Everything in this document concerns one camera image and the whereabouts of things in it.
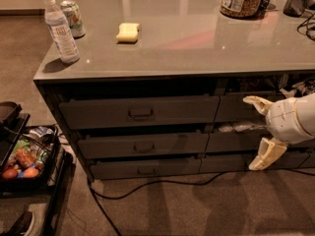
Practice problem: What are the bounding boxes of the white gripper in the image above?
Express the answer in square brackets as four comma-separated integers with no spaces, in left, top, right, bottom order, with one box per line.
[243,95,315,171]

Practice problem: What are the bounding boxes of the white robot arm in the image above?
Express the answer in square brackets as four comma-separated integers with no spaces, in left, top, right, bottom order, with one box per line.
[243,93,315,170]

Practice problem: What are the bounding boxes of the patterned bag in drawer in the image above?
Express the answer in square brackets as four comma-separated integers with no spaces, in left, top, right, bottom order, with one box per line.
[280,78,315,98]

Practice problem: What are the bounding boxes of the grey drawer cabinet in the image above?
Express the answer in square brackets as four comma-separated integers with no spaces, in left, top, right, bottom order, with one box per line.
[34,0,315,180]

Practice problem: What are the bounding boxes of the dark kettle appliance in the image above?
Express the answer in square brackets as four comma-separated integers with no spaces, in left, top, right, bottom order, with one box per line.
[283,0,315,17]

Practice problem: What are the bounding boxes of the yellow sponge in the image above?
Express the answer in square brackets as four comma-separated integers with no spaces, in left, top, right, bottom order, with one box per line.
[116,23,140,43]

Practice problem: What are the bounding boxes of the green soda can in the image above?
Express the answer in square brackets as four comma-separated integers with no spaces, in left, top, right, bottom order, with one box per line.
[60,0,86,38]

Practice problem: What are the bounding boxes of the black tray of snacks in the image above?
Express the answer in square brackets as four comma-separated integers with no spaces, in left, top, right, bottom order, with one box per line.
[0,126,60,192]

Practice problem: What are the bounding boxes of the clear plastic water bottle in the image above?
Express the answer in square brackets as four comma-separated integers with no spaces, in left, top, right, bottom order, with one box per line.
[42,0,80,64]

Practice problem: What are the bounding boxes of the orange fruit in tray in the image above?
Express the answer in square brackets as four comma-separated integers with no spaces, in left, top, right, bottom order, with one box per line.
[24,167,39,178]

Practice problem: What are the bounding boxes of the orange snack can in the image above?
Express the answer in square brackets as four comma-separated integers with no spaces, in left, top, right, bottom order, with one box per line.
[15,148,34,168]

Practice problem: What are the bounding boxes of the red apple in tray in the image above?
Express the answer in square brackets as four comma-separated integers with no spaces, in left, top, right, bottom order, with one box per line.
[2,168,18,179]

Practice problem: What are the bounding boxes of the black countertop cable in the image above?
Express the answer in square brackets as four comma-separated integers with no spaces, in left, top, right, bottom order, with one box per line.
[296,12,315,41]

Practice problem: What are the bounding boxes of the black floor cable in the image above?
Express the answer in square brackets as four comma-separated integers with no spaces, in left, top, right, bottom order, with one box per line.
[86,168,315,236]

